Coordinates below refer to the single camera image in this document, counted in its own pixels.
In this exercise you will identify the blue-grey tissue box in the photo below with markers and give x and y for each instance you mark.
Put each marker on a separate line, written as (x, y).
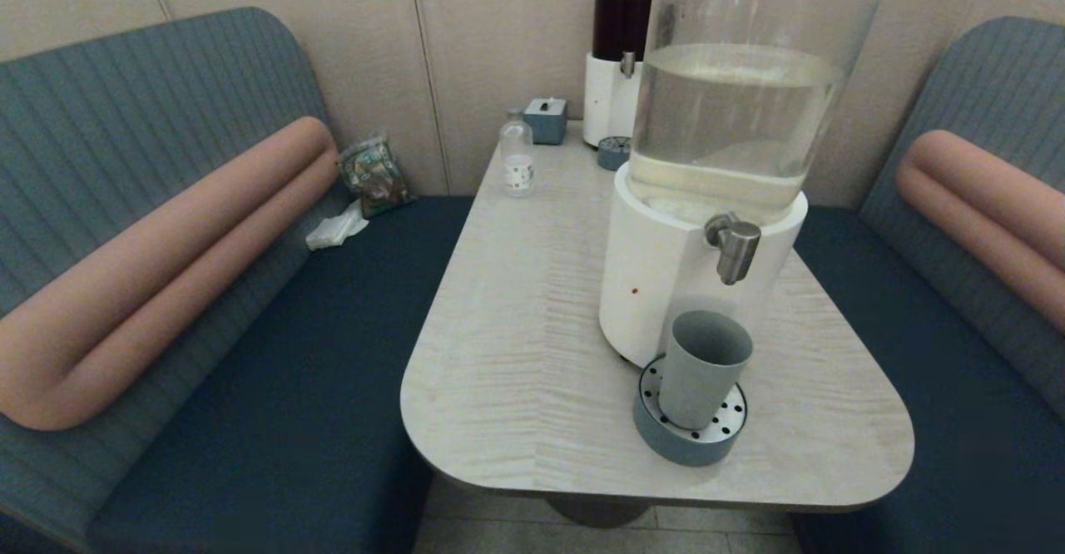
(545, 121)

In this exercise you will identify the small blue steel drip tray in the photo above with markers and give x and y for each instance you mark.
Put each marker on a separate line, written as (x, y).
(613, 156)

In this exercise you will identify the large blue steel drip tray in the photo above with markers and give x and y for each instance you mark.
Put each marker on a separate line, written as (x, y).
(674, 447)

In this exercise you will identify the clear water dispenser white base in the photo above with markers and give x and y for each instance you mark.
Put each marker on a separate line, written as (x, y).
(657, 288)

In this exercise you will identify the teal empty bench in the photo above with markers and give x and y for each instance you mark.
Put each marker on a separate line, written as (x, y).
(957, 454)

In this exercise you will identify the grey plastic cup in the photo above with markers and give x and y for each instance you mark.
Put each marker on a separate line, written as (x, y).
(699, 371)

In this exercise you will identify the teal bench with snack bag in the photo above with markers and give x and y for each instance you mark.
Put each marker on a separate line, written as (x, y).
(291, 371)

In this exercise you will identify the white crumpled tissue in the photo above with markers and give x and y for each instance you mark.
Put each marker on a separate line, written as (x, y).
(334, 230)

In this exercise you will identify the table pedestal leg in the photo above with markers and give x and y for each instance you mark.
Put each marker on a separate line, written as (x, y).
(599, 512)

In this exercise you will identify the dark drink dispenser white base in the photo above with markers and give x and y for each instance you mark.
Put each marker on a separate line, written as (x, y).
(607, 96)

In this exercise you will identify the pink bolster cushion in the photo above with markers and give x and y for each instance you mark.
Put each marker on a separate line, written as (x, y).
(166, 271)
(990, 205)

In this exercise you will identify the crinkled snack bag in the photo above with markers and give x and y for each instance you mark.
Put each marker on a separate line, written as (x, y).
(374, 175)

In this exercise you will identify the clear plastic bottle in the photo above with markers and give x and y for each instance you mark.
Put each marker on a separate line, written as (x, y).
(517, 163)

